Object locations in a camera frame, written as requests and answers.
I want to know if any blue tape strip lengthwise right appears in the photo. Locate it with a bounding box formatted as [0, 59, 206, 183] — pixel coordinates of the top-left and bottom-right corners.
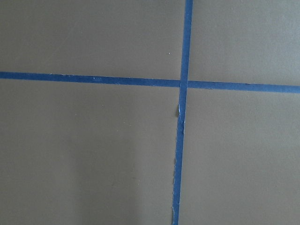
[172, 0, 193, 225]

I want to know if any brown paper table cover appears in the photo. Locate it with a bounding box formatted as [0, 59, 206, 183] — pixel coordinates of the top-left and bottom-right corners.
[0, 0, 300, 225]

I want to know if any blue tape strip crosswise near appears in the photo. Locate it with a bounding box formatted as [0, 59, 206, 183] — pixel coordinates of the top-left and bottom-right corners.
[0, 72, 300, 94]

